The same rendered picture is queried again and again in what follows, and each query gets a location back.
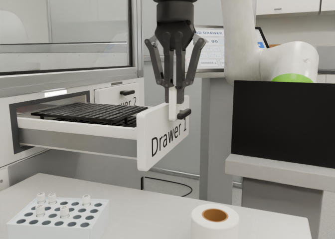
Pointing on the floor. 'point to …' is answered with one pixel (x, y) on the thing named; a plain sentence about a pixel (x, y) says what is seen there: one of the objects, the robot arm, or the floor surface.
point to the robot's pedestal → (282, 186)
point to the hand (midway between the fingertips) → (174, 103)
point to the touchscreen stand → (216, 140)
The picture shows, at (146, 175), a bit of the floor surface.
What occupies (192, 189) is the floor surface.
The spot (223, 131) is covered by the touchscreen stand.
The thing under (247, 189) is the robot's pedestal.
